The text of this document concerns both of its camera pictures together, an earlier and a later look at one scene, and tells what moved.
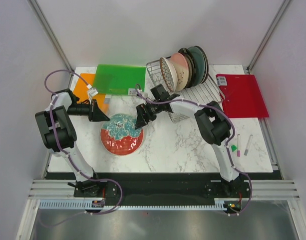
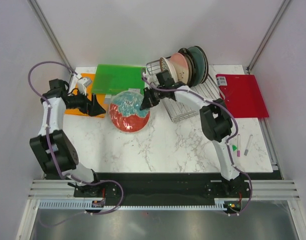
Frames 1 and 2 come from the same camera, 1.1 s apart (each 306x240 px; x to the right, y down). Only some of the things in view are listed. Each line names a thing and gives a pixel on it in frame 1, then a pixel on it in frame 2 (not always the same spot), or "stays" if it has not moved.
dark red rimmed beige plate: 190,72 stays
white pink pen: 238,145 stays
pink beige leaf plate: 181,66 stays
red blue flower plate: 119,135 → 125,113
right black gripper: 142,120 → 148,101
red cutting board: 241,96 stays
